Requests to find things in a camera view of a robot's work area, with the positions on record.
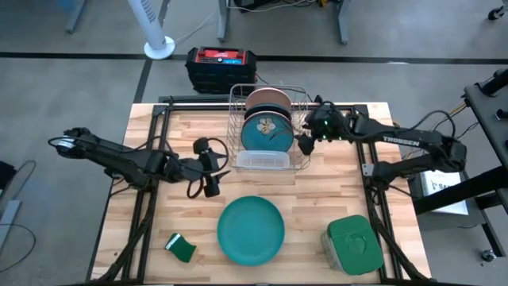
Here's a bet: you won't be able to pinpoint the black power cable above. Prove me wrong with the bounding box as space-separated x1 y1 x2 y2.
256 73 327 108

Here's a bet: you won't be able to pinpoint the black side stand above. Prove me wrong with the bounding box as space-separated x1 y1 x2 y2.
412 68 508 239

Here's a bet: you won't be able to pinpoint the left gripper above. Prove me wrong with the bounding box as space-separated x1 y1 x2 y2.
164 137 231 199

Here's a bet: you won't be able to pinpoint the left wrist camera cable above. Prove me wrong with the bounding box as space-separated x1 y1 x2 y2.
186 137 230 199

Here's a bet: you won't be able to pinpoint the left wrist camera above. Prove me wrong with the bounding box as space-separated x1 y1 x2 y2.
185 157 206 179

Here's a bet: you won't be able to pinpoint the black aluminium table frame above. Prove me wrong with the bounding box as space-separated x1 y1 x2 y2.
90 102 432 285

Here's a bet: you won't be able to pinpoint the red black power station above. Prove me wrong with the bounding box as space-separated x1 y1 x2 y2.
184 46 258 96

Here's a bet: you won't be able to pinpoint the grey cart platform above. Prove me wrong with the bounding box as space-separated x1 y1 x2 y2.
408 164 507 257

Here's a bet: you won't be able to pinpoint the coloured wire bundle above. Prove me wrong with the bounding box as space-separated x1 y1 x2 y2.
448 101 480 132

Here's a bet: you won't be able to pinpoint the wire dish rack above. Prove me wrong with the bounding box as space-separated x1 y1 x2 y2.
225 83 312 172

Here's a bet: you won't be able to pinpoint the grey desk leg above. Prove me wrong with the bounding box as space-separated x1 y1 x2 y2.
156 0 172 25
217 0 233 44
336 0 353 46
64 0 87 35

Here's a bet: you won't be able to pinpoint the white printed box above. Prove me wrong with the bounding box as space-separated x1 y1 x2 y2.
419 170 470 216

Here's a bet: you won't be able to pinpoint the pink plate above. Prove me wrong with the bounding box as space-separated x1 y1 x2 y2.
244 87 293 112

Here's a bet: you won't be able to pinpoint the dark green plate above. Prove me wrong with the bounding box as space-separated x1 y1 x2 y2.
243 102 294 120

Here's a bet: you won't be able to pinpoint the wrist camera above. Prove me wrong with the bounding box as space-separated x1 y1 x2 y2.
185 157 206 179
321 117 343 138

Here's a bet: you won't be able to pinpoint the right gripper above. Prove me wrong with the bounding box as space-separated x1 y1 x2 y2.
297 102 352 157

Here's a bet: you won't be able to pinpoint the large teal plate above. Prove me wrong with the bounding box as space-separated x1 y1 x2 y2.
216 195 286 267

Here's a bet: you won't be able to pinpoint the clear container with green lid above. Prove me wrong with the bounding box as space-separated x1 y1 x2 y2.
319 214 385 276

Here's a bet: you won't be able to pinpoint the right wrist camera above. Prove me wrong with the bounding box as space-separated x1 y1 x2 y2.
321 117 343 138

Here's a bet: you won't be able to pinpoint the black floor cable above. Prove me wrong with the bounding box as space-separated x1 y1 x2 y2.
0 222 37 275

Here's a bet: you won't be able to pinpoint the translucent white cutlery holder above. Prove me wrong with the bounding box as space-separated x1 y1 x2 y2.
235 149 291 171

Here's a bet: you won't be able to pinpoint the blue flower plate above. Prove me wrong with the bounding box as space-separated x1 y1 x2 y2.
240 116 295 153

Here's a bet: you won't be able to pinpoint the tangled cables under desk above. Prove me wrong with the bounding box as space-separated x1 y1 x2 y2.
232 0 330 14

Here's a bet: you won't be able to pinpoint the white floor cable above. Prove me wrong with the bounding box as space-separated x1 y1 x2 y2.
174 10 218 44

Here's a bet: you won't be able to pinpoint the green sponge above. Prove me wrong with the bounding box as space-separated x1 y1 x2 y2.
164 232 198 264

